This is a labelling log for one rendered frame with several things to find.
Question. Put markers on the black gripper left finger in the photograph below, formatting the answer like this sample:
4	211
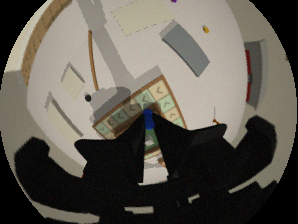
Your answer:
128	148

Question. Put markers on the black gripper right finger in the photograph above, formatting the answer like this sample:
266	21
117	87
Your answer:
176	142

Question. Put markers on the blue pawn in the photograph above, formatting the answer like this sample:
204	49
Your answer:
149	123

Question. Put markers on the square wooden board game track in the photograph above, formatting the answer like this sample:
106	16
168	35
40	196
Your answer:
155	106

